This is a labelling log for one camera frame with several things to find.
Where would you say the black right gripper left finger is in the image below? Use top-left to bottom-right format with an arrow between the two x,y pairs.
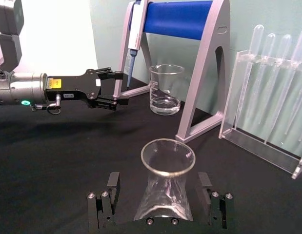
86,172 -> 121,231

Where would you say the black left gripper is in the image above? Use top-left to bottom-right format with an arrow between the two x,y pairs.
45,67 -> 130,112

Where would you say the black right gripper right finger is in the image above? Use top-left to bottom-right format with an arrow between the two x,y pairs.
196,172 -> 234,230

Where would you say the clear glass conical flask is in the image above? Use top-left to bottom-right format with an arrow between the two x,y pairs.
134,138 -> 196,222

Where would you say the clear glass beaker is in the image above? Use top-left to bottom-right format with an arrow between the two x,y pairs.
148,64 -> 185,116

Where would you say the white and blue micropipette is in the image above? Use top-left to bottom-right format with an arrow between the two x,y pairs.
126,0 -> 149,89

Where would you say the clear acrylic pipette rack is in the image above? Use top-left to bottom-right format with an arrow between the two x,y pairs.
219,50 -> 302,180

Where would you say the black table cloth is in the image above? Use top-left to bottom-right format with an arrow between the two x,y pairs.
0,72 -> 302,234

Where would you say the grey pipette stand blue bar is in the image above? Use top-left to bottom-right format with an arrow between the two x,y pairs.
112,0 -> 231,143

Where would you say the thin dark gripper cable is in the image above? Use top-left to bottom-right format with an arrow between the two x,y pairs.
31,94 -> 62,115

